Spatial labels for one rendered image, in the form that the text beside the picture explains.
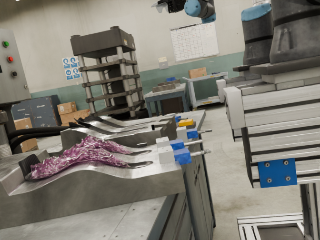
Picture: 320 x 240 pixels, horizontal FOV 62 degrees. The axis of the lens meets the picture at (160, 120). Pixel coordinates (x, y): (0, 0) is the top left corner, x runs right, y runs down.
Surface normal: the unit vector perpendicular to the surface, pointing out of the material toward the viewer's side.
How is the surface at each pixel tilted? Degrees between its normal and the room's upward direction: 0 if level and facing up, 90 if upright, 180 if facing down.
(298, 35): 73
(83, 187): 90
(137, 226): 0
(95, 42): 90
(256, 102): 90
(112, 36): 90
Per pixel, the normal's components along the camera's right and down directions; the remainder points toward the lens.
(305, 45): -0.45, -0.07
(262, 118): -0.17, 0.19
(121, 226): -0.18, -0.97
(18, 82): 0.95, -0.14
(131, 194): 0.06, 0.15
